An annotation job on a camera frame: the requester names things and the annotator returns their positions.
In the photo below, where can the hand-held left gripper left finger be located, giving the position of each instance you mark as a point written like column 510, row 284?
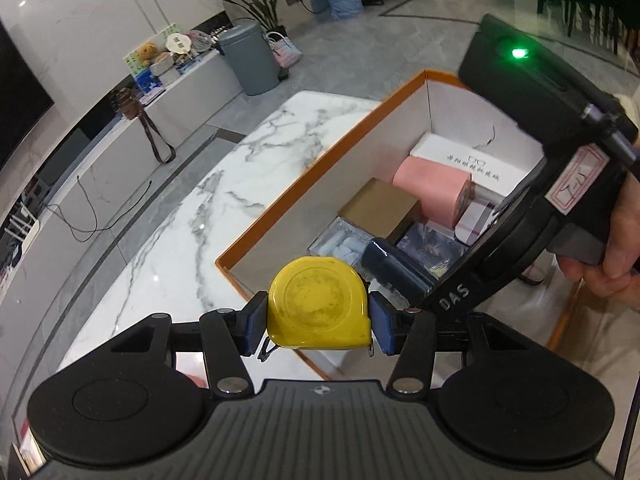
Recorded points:
column 257, row 320

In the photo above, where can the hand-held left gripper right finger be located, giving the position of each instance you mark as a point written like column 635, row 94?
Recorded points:
column 382, row 327

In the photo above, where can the yellow tape measure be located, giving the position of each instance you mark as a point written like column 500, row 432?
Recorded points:
column 320, row 305

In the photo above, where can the brown cardboard box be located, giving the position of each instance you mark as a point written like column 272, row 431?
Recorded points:
column 380, row 207

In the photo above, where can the orange cardboard box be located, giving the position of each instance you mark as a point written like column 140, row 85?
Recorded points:
column 350, row 160

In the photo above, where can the person's right hand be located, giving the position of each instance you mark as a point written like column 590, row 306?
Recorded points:
column 625, row 250

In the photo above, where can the navy glasses case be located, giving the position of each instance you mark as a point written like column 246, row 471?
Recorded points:
column 395, row 267

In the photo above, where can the dark picture printed box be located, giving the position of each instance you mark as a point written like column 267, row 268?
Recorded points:
column 432, row 250

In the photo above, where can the clear plastic box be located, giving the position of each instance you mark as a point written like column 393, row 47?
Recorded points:
column 340, row 242

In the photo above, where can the flat white box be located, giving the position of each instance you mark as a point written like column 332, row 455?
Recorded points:
column 450, row 154

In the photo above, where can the white box with red edges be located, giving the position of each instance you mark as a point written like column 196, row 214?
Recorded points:
column 475, row 222

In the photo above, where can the pink and orange container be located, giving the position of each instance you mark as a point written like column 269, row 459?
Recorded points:
column 432, row 190

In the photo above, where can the white low cabinet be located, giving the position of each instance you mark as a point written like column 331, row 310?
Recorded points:
column 125, row 160

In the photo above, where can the white router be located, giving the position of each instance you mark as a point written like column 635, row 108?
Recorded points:
column 20, row 232

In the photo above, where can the grey trash bin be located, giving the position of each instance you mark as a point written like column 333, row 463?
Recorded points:
column 250, row 60

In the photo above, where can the blue patterned box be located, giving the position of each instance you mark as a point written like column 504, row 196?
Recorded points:
column 149, row 81

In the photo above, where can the pink woven basket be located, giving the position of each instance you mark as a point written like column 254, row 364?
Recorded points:
column 284, row 51

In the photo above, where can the round white hand fan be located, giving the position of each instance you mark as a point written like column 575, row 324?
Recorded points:
column 179, row 44

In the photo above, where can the yellow plush toy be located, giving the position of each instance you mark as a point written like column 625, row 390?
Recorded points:
column 147, row 54

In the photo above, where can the black television screen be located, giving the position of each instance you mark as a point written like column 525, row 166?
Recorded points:
column 20, row 105

